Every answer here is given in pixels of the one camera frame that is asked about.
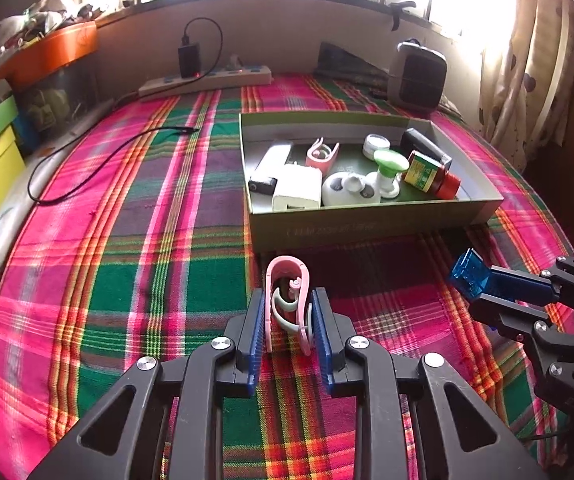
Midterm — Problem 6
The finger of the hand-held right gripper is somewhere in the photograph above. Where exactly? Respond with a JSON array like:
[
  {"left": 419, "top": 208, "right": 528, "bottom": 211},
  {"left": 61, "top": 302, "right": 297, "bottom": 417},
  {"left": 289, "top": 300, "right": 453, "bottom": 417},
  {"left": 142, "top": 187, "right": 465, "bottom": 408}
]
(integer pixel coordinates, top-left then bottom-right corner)
[
  {"left": 468, "top": 295, "right": 574, "bottom": 362},
  {"left": 484, "top": 256, "right": 574, "bottom": 321}
]

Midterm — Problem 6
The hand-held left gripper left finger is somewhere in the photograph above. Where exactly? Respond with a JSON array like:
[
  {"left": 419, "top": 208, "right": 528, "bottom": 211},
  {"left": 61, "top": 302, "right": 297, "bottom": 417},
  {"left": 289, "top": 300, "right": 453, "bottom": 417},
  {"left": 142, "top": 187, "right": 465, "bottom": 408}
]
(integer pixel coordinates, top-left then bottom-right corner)
[{"left": 27, "top": 287, "right": 268, "bottom": 480}]

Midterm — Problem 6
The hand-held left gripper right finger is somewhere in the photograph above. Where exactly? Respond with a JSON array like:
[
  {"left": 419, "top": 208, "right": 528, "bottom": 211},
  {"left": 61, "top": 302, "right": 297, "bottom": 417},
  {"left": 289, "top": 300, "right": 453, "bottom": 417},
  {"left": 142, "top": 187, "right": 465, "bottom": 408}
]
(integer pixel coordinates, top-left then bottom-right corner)
[{"left": 309, "top": 287, "right": 550, "bottom": 480}]

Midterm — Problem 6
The blue transparent plastic case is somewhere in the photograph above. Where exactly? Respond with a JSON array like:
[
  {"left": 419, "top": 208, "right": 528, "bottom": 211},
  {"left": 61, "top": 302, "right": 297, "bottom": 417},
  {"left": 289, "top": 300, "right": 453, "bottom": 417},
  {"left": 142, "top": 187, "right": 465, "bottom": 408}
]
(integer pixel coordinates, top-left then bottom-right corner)
[{"left": 450, "top": 248, "right": 492, "bottom": 301}]

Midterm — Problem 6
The large pink plastic clip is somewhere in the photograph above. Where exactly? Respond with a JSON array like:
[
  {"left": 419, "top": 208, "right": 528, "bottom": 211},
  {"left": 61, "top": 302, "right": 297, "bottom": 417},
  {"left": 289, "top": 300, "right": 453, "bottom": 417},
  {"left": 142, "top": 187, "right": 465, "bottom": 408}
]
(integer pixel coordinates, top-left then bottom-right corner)
[{"left": 264, "top": 256, "right": 314, "bottom": 356}]

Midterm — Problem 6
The green cardboard box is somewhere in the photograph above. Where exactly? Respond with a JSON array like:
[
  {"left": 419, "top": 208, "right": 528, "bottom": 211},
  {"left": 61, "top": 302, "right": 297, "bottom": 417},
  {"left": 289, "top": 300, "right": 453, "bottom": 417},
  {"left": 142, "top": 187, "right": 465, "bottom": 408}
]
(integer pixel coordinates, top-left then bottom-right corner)
[{"left": 238, "top": 111, "right": 505, "bottom": 253}]

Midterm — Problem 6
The yellow bottle with red cap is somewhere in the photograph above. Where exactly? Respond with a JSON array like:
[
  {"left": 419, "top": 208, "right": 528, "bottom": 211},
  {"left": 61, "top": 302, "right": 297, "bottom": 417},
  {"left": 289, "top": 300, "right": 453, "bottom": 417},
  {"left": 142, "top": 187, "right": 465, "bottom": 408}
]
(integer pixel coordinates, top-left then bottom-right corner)
[{"left": 401, "top": 151, "right": 462, "bottom": 200}]

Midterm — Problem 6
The white round face night light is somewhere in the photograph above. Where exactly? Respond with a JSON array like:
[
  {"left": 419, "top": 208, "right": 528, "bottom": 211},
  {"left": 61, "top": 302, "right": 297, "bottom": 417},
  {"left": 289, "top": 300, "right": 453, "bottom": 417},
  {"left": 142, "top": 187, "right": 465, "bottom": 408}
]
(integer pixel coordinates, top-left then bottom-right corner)
[{"left": 321, "top": 171, "right": 383, "bottom": 207}]

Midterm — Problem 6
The white USB wall charger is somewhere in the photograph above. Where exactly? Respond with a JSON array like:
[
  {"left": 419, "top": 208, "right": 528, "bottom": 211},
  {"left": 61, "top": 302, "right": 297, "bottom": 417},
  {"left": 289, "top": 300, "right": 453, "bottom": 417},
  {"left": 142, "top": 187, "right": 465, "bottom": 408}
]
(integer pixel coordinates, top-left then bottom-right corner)
[{"left": 271, "top": 162, "right": 324, "bottom": 212}]

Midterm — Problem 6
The black cylindrical bottle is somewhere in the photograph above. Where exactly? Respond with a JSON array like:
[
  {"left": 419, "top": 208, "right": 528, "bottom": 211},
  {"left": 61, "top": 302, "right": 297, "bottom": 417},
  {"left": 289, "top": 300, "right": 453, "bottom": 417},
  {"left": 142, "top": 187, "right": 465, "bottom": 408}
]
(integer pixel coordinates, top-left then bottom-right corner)
[{"left": 399, "top": 127, "right": 453, "bottom": 171}]

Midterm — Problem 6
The green-topped white knob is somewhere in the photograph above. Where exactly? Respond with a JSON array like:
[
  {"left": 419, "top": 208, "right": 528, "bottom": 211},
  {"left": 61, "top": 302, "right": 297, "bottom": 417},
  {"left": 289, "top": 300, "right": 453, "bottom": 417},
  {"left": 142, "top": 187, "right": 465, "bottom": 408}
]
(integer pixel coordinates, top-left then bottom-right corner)
[{"left": 364, "top": 150, "right": 409, "bottom": 199}]

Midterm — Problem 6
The small pink plastic clip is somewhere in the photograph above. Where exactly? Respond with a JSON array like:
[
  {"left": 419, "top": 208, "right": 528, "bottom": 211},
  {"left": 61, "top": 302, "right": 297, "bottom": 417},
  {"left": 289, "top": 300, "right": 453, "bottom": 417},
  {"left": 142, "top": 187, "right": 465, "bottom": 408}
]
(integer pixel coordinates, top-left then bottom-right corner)
[{"left": 306, "top": 137, "right": 341, "bottom": 170}]

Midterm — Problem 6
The white lighter with black end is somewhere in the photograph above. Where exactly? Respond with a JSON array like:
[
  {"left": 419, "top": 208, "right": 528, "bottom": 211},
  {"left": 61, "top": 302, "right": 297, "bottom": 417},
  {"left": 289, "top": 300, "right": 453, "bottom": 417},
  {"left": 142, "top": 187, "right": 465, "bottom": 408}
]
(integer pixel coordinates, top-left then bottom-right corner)
[{"left": 248, "top": 141, "right": 294, "bottom": 195}]

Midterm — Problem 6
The small white jar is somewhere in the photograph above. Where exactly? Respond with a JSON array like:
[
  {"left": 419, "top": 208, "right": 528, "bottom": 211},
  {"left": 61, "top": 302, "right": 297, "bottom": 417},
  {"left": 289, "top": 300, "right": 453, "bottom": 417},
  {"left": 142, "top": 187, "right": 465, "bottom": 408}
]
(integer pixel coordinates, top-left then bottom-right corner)
[{"left": 362, "top": 133, "right": 392, "bottom": 158}]

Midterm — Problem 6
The pink green plaid blanket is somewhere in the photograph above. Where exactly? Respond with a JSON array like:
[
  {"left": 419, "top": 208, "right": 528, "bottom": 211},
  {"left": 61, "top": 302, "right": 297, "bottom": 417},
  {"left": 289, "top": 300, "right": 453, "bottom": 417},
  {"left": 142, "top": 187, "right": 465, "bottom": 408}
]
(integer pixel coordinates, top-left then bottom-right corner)
[{"left": 0, "top": 72, "right": 574, "bottom": 480}]

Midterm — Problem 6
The cream heart-print curtain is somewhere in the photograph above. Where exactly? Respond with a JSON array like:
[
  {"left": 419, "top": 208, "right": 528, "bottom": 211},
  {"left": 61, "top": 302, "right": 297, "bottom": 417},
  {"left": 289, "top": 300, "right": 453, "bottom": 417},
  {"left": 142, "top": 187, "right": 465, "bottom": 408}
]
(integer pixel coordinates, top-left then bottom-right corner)
[{"left": 477, "top": 0, "right": 574, "bottom": 171}]

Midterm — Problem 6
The grey portable speaker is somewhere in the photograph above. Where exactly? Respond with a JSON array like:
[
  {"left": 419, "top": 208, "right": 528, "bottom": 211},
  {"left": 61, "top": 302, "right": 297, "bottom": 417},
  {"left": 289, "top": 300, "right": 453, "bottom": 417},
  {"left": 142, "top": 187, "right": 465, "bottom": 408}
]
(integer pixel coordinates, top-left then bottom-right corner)
[{"left": 387, "top": 40, "right": 449, "bottom": 112}]

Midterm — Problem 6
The white power strip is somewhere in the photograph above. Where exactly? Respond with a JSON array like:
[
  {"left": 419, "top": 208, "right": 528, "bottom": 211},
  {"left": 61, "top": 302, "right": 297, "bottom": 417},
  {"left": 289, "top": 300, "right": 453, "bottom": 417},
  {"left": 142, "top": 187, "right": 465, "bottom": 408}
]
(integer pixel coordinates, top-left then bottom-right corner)
[{"left": 138, "top": 64, "right": 273, "bottom": 98}]

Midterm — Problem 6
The black power adapter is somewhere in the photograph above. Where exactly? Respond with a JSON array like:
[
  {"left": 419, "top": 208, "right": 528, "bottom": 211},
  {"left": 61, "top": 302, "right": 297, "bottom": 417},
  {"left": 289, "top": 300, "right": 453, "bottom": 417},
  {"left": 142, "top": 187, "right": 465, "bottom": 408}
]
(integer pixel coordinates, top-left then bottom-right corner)
[{"left": 177, "top": 44, "right": 203, "bottom": 79}]

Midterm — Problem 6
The black window hook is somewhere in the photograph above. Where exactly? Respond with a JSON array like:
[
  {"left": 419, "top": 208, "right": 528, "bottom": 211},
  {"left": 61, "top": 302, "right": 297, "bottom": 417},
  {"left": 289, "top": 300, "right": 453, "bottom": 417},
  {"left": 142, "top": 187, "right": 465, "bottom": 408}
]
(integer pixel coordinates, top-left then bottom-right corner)
[{"left": 387, "top": 1, "right": 418, "bottom": 31}]

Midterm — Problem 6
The small blue box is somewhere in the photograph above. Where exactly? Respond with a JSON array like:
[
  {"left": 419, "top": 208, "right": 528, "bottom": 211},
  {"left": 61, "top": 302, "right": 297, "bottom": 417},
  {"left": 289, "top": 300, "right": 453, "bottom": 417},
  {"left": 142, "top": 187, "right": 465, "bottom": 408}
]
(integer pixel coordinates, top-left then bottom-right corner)
[{"left": 14, "top": 115, "right": 40, "bottom": 156}]

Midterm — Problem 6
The clear plastic storage box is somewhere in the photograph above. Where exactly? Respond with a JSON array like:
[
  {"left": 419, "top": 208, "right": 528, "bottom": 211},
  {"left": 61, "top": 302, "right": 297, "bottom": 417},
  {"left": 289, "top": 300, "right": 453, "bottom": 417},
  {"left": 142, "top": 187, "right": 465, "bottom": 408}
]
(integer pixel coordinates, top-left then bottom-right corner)
[{"left": 17, "top": 67, "right": 100, "bottom": 131}]

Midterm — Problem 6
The orange plastic tray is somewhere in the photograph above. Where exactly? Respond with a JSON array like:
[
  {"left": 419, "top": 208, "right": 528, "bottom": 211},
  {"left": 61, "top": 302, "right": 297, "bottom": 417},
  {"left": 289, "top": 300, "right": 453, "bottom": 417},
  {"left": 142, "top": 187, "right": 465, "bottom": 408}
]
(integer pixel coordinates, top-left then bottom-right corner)
[{"left": 0, "top": 21, "right": 100, "bottom": 92}]

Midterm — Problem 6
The clutter pile in tray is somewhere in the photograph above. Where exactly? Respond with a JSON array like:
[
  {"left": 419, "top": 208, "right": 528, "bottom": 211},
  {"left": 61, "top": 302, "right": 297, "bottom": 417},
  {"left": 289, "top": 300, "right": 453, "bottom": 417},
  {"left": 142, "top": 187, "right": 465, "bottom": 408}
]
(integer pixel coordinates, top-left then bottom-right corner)
[{"left": 0, "top": 0, "right": 140, "bottom": 53}]

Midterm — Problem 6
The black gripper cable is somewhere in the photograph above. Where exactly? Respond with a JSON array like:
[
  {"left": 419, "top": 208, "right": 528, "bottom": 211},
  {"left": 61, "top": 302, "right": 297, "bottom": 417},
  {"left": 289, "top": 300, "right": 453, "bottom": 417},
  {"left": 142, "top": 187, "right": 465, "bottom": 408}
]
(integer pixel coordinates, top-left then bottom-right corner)
[{"left": 517, "top": 425, "right": 574, "bottom": 441}]

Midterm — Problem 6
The black charging cable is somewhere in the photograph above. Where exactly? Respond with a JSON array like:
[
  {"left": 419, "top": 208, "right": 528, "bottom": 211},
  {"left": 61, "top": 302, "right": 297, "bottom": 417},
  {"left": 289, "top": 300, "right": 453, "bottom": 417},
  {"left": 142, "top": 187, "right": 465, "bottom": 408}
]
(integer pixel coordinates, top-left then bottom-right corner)
[{"left": 27, "top": 17, "right": 224, "bottom": 206}]

